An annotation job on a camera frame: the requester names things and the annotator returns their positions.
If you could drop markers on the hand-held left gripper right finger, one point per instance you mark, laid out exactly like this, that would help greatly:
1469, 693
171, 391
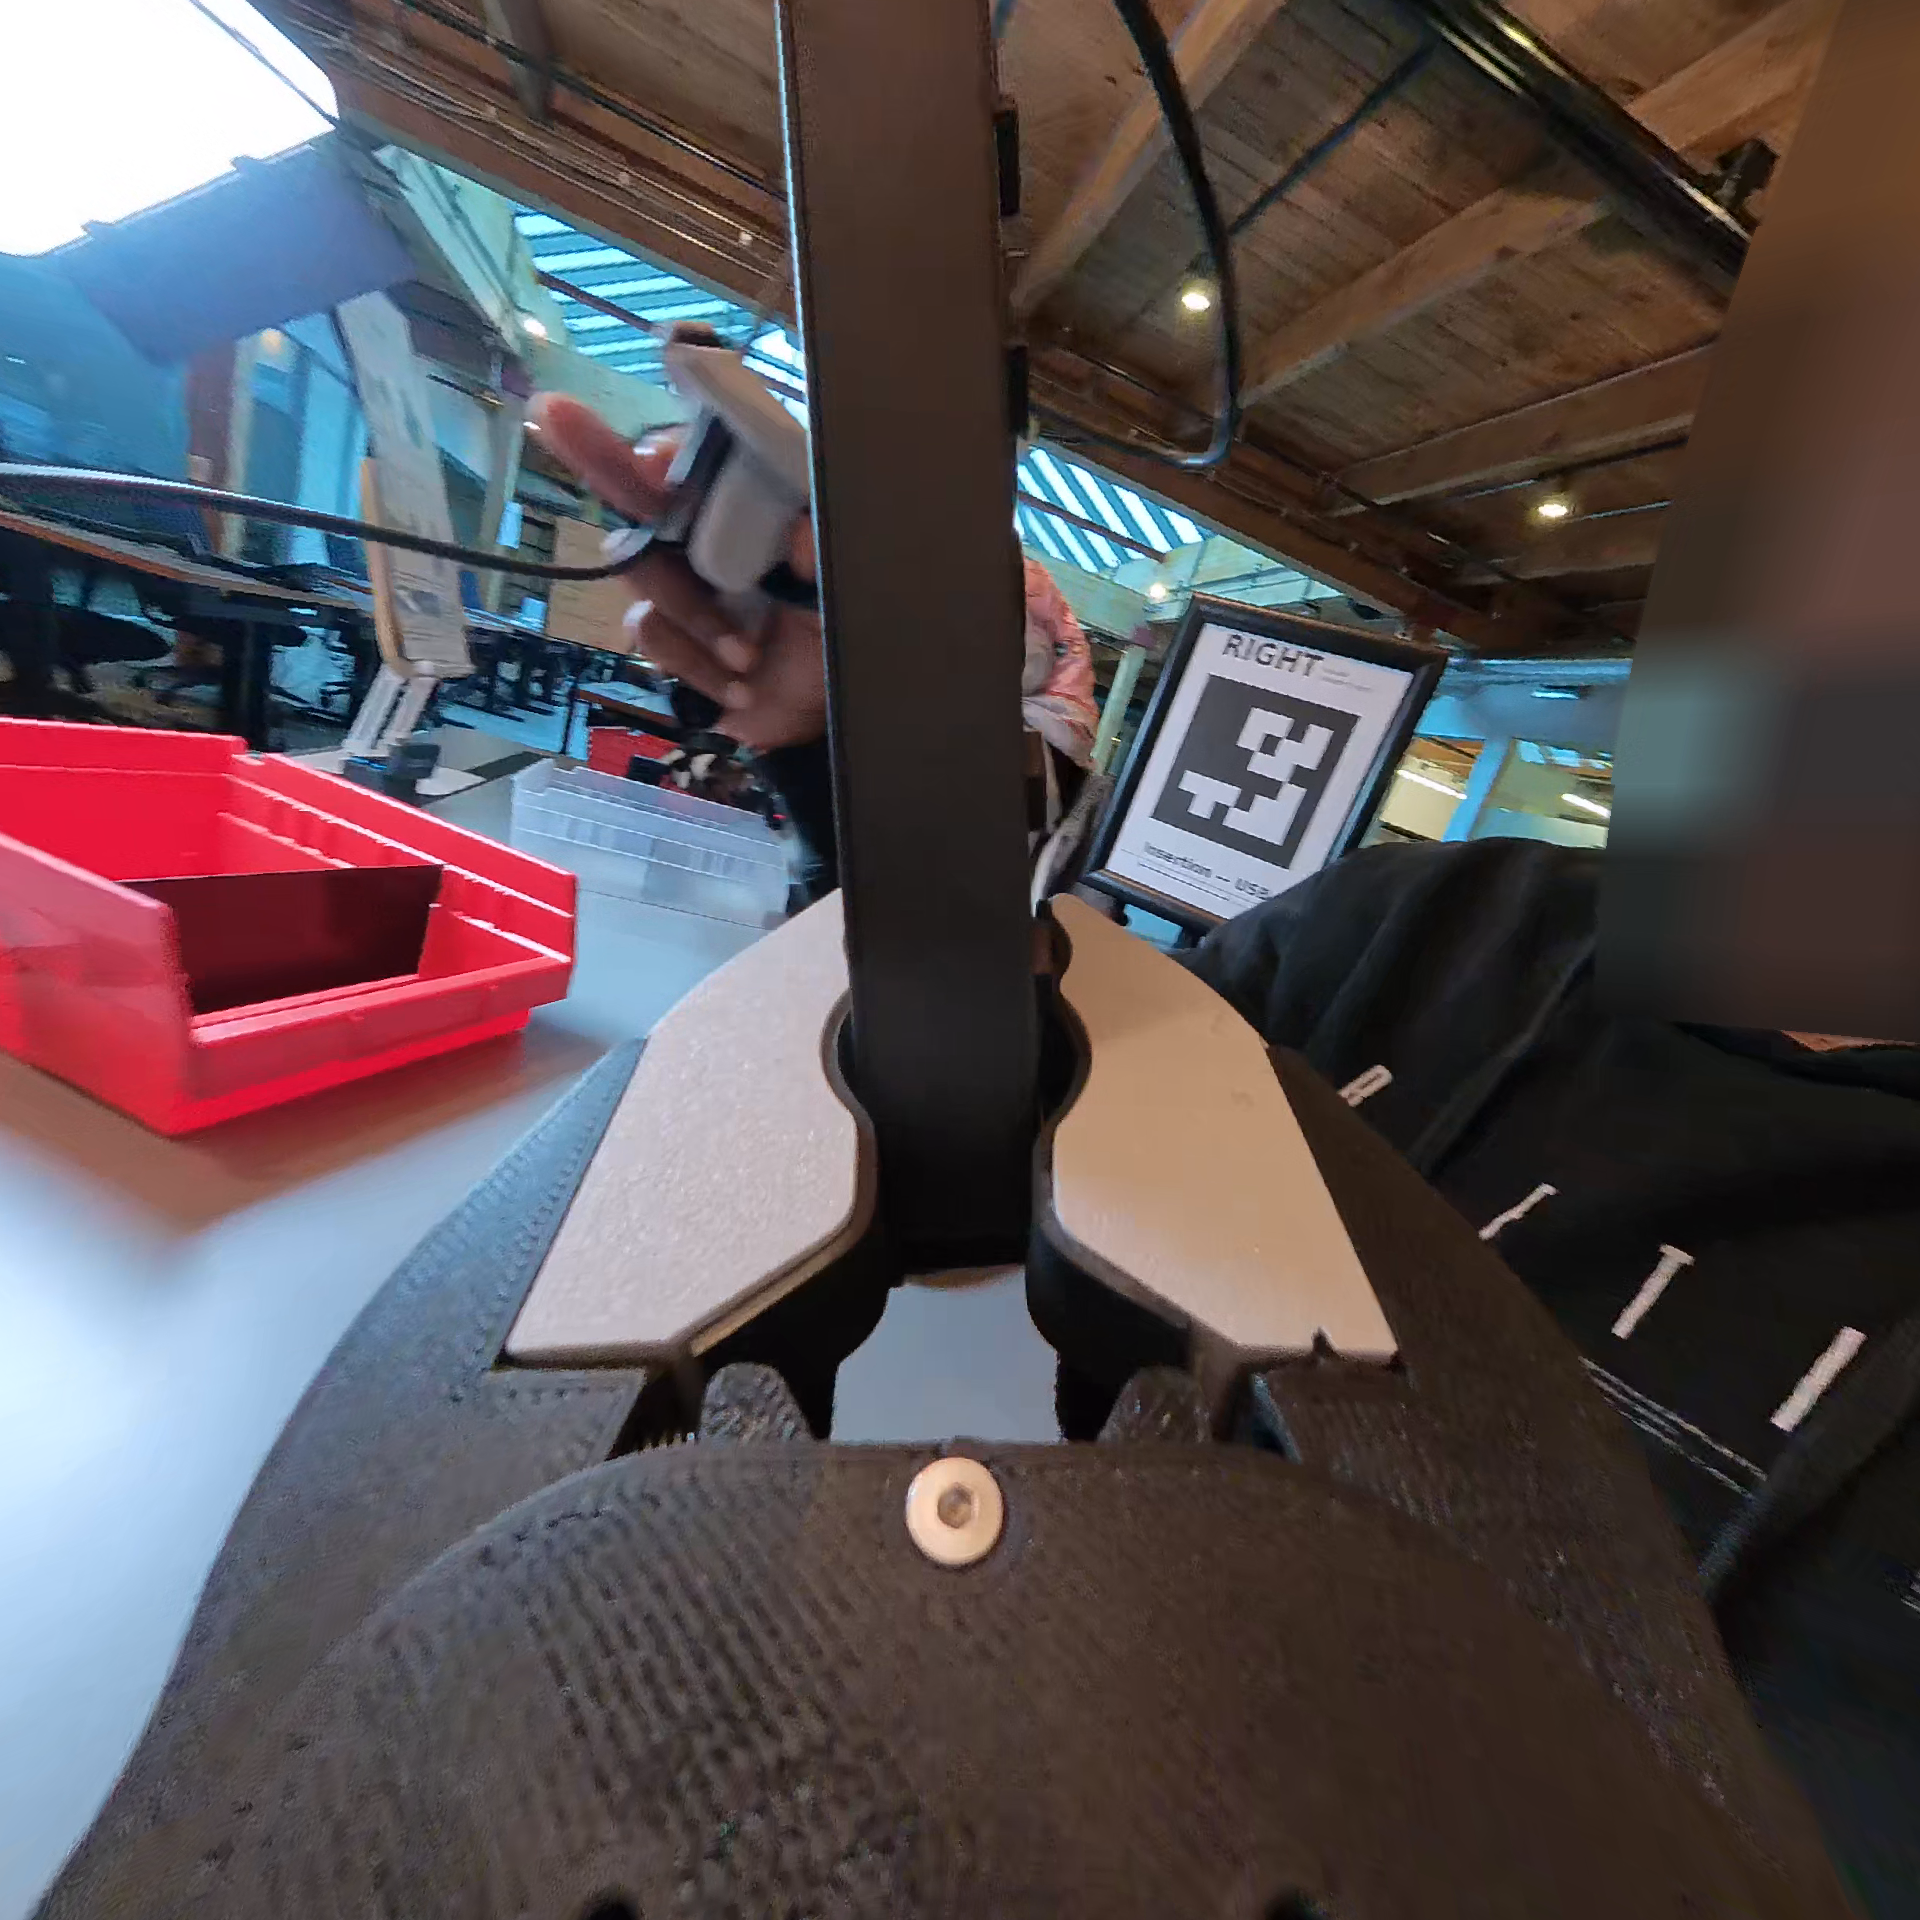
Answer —
1200, 1185

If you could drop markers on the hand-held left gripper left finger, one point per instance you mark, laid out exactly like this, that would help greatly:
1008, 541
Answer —
704, 1185

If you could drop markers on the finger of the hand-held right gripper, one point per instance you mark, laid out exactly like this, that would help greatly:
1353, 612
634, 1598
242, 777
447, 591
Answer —
757, 495

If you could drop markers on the black usb hub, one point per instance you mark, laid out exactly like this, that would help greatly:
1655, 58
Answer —
901, 599

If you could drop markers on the red plastic bin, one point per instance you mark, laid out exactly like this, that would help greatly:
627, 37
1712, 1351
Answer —
300, 1037
629, 750

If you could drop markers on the brown paper poster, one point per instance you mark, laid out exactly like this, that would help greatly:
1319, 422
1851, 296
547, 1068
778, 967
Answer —
592, 585

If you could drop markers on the clear plastic bin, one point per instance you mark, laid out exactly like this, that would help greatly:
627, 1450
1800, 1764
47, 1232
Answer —
645, 840

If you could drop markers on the wooden document stand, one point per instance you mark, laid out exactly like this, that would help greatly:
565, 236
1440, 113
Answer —
405, 495

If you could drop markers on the black white marker sign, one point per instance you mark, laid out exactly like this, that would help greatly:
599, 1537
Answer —
1267, 764

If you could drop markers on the small dark device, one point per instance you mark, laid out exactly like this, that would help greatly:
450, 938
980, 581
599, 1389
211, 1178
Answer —
411, 768

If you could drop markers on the black bin divider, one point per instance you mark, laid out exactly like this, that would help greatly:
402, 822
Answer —
283, 932

